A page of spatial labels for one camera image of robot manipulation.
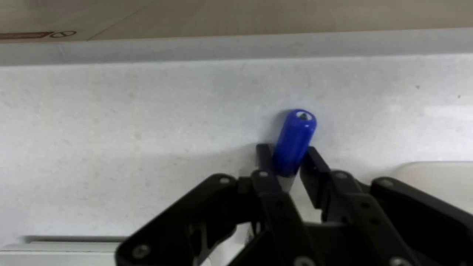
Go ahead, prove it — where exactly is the white bowl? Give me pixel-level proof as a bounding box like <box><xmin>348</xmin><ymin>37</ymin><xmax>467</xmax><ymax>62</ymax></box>
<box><xmin>388</xmin><ymin>161</ymin><xmax>473</xmax><ymax>215</ymax></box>

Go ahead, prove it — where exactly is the blue marker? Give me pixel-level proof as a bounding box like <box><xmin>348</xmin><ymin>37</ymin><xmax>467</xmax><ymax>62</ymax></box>
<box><xmin>272</xmin><ymin>109</ymin><xmax>317</xmax><ymax>192</ymax></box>

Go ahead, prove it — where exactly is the cardboard box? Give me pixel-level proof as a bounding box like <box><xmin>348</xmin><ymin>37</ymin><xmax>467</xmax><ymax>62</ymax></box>
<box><xmin>0</xmin><ymin>0</ymin><xmax>156</xmax><ymax>44</ymax></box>

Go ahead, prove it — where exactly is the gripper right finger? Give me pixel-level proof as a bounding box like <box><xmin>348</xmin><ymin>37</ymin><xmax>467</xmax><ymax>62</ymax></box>
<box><xmin>300</xmin><ymin>146</ymin><xmax>473</xmax><ymax>266</ymax></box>

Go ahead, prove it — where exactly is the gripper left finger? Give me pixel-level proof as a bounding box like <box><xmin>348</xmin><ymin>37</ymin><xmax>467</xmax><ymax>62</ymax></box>
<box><xmin>115</xmin><ymin>143</ymin><xmax>323</xmax><ymax>266</ymax></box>

